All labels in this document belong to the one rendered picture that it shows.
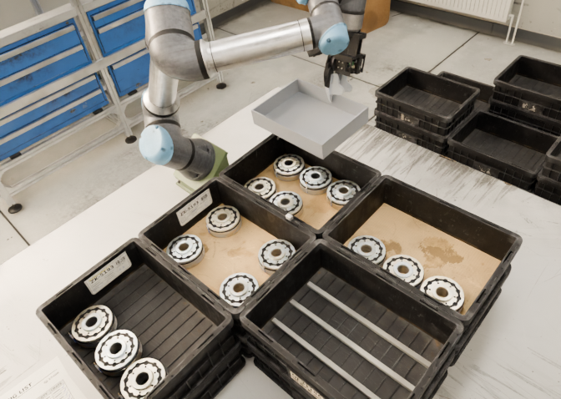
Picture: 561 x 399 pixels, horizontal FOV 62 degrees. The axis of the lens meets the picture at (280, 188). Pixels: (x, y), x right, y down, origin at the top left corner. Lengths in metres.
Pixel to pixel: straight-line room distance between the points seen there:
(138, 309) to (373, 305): 0.60
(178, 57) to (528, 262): 1.12
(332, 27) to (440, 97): 1.43
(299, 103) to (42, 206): 2.05
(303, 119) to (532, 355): 0.85
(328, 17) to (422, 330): 0.77
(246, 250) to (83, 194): 1.88
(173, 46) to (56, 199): 2.08
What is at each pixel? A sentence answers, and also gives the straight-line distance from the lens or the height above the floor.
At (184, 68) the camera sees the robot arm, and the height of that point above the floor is 1.32.
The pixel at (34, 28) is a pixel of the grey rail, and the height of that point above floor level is 0.91.
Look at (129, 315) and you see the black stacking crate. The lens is 1.30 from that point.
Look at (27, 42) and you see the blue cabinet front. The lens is 2.89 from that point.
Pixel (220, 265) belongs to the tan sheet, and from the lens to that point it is 1.31.
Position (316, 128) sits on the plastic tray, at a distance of 1.34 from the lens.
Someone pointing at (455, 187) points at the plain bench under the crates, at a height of 0.70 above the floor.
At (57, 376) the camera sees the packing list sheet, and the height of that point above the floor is 0.70.
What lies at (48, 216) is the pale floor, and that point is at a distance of 3.04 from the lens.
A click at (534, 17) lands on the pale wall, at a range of 4.14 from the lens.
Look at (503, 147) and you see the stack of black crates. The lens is 2.43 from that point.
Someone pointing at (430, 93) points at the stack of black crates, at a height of 0.49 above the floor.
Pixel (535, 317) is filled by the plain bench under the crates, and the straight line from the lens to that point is 1.43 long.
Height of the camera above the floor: 1.85
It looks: 43 degrees down
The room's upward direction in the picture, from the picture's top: 8 degrees counter-clockwise
